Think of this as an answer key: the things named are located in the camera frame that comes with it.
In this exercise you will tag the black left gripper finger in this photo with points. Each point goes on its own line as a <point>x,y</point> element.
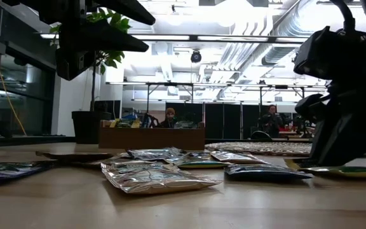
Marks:
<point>129,11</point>
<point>113,39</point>

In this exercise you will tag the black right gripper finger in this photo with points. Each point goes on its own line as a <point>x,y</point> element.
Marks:
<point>327,143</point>
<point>361,136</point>

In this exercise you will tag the blue blackcurrant tea bag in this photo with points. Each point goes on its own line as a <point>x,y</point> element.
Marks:
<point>265,171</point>
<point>8,168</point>

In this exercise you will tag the wooden tea organizer box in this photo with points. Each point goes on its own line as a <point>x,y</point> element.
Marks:
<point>151,140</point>

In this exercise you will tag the green potted plant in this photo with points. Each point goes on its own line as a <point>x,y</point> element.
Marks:
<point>114,58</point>

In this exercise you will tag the person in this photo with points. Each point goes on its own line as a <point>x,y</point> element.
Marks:
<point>271,122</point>
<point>170,112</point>

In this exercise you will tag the black office chair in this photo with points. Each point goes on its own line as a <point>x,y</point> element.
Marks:
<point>260,135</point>

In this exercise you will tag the round woven wicker placemat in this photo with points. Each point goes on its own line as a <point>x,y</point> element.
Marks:
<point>259,148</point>

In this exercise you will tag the black overhead crossbar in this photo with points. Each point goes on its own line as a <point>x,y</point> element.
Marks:
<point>192,38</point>

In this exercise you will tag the black plant pot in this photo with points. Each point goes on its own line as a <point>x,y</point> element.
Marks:
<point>86,127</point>

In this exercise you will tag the black room divider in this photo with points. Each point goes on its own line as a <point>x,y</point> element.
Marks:
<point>214,121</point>

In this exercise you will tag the grey foil packet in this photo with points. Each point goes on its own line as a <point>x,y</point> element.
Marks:
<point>156,153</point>

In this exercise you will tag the silver ventilation duct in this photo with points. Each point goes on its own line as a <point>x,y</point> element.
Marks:
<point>278,55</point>

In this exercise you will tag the black overhead camera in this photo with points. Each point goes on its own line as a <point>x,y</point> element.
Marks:
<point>196,56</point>

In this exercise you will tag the black aluminium table frame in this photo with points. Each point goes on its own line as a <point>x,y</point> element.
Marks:
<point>27,138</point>

